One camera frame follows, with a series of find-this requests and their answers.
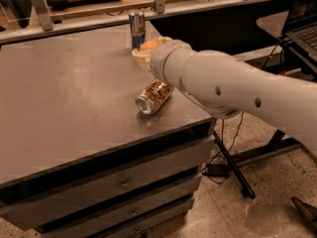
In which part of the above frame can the black power adapter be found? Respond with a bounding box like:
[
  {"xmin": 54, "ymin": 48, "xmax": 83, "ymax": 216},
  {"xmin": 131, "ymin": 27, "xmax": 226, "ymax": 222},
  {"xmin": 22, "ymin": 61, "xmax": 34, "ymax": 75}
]
[{"xmin": 204, "ymin": 164, "xmax": 231, "ymax": 177}]

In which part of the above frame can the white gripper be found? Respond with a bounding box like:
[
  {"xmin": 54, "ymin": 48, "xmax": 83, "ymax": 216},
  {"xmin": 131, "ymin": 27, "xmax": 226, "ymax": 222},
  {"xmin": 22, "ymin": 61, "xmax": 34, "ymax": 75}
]
[{"xmin": 132, "ymin": 36, "xmax": 198, "ymax": 90}]

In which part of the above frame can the gold soda can lying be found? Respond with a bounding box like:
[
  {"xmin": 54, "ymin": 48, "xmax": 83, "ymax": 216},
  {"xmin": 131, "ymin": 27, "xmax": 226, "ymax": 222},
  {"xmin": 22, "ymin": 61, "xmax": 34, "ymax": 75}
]
[{"xmin": 135, "ymin": 79, "xmax": 174, "ymax": 115}]

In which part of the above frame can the black cable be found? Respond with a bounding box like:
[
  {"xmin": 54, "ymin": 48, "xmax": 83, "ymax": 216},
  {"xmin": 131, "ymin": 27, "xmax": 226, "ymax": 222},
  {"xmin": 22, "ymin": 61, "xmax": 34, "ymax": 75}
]
[{"xmin": 201, "ymin": 112, "xmax": 246, "ymax": 185}]

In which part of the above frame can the grey drawer cabinet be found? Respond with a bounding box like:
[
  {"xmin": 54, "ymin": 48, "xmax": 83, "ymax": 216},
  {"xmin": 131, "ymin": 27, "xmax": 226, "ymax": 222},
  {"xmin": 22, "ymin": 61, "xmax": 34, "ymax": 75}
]
[{"xmin": 0, "ymin": 26, "xmax": 214, "ymax": 238}]

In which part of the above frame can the orange fruit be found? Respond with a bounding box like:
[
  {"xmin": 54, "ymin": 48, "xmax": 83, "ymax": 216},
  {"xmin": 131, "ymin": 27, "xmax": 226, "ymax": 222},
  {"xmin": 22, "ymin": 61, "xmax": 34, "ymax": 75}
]
[{"xmin": 140, "ymin": 40, "xmax": 159, "ymax": 51}]

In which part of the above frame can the dark brown shoe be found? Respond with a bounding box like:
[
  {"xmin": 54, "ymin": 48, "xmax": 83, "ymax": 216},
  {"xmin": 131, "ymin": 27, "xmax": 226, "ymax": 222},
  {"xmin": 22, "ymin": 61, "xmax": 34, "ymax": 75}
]
[{"xmin": 291, "ymin": 196, "xmax": 317, "ymax": 231}]

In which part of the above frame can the black laptop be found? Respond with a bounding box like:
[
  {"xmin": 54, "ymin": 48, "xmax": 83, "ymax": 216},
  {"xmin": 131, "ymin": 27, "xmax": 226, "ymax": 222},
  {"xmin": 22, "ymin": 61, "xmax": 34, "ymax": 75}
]
[{"xmin": 282, "ymin": 0, "xmax": 317, "ymax": 61}]

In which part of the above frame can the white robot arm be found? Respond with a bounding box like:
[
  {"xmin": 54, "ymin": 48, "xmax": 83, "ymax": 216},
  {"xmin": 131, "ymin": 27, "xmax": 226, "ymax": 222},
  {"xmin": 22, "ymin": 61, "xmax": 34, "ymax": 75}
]
[{"xmin": 132, "ymin": 38, "xmax": 317, "ymax": 150}]

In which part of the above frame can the black table leg frame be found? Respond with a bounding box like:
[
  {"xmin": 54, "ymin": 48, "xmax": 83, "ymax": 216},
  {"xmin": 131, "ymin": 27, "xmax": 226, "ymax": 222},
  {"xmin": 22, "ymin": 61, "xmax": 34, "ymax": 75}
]
[{"xmin": 213, "ymin": 130, "xmax": 301, "ymax": 199}]

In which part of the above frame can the metal railing frame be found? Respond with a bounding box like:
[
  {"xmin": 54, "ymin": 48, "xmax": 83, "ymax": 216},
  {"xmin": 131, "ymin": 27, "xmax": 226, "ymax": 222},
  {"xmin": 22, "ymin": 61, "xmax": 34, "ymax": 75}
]
[{"xmin": 0, "ymin": 0, "xmax": 271, "ymax": 45}]

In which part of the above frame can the blue silver redbull can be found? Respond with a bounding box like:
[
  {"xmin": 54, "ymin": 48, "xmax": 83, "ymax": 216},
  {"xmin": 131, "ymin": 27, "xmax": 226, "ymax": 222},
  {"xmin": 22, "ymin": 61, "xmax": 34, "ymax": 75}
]
[{"xmin": 129, "ymin": 10, "xmax": 146, "ymax": 50}]

